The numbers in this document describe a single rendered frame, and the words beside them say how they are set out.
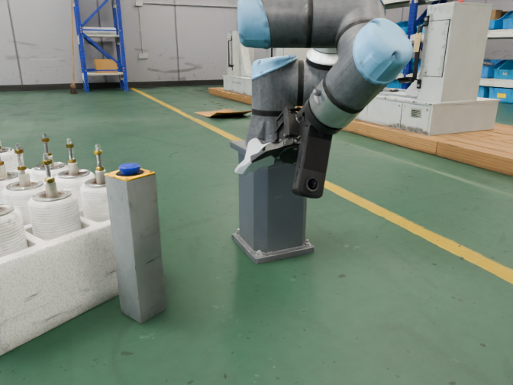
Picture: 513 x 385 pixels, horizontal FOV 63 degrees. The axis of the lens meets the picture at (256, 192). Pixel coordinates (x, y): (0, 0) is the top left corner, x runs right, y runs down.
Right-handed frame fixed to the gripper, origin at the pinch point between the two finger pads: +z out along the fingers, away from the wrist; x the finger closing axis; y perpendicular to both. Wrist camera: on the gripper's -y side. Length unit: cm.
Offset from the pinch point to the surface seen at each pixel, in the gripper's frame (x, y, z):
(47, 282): 35.6, -14.0, 29.5
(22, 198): 44, 5, 32
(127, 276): 21.1, -12.6, 25.6
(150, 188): 20.5, 1.2, 12.1
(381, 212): -65, 25, 40
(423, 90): -142, 134, 65
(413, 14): -337, 452, 184
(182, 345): 9.5, -26.1, 22.3
